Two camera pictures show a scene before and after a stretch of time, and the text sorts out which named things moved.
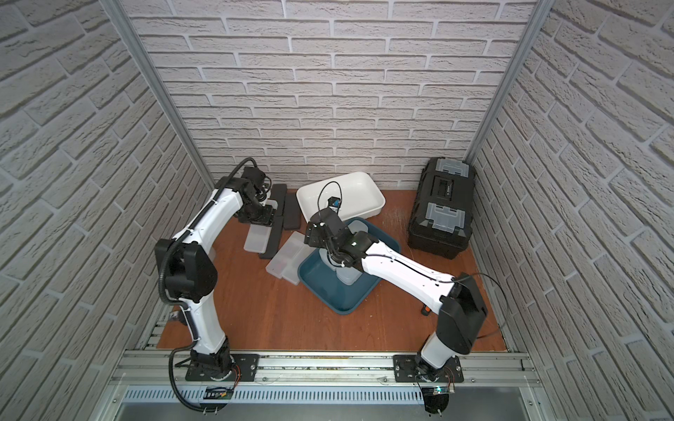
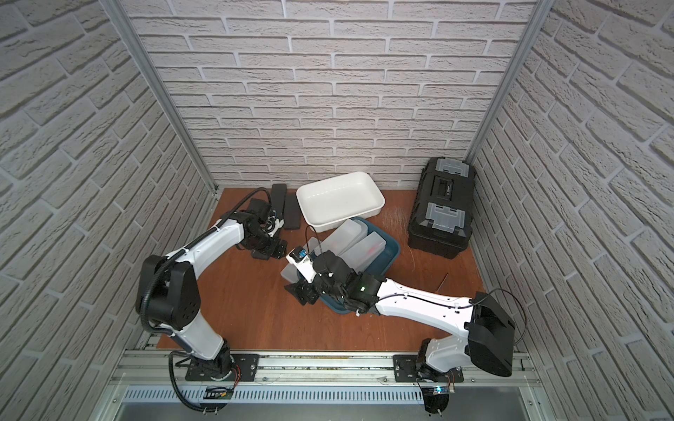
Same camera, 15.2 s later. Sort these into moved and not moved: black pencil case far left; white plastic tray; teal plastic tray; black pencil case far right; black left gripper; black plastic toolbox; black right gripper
Moved: black right gripper; black left gripper
Not moved: black pencil case far right; black pencil case far left; white plastic tray; teal plastic tray; black plastic toolbox
